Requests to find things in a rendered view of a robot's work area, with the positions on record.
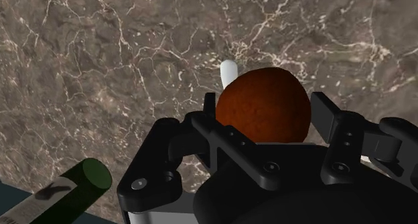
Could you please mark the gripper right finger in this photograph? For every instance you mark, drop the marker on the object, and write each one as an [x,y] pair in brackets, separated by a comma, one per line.
[343,141]

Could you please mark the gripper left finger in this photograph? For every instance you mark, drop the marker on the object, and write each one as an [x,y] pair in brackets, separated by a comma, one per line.
[153,158]

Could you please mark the dark green labelled bottle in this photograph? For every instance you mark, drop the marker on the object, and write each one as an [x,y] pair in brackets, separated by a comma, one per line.
[89,184]

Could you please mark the orange-brown ball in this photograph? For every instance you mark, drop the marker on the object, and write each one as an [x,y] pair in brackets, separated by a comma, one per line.
[261,105]

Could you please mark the white rounded stick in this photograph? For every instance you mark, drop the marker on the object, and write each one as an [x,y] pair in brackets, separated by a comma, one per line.
[228,72]

